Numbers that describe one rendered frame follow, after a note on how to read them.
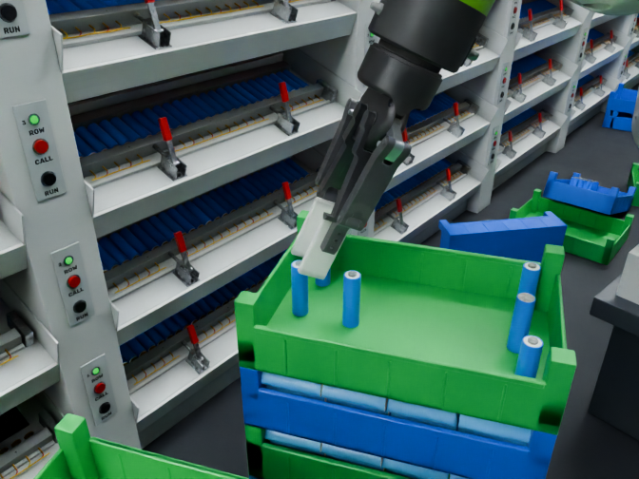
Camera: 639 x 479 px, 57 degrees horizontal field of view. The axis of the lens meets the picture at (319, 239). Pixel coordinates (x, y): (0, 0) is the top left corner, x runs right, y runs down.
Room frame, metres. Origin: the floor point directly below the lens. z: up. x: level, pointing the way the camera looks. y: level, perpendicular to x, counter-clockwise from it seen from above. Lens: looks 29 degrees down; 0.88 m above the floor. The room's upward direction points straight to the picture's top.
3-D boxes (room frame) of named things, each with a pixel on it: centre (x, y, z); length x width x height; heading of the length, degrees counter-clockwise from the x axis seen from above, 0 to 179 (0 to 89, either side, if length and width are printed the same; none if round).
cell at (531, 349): (0.41, -0.19, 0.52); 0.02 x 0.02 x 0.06
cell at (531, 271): (0.53, -0.23, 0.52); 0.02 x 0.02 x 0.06
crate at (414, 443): (0.50, -0.09, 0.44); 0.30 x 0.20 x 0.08; 73
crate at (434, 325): (0.50, -0.09, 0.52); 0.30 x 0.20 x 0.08; 73
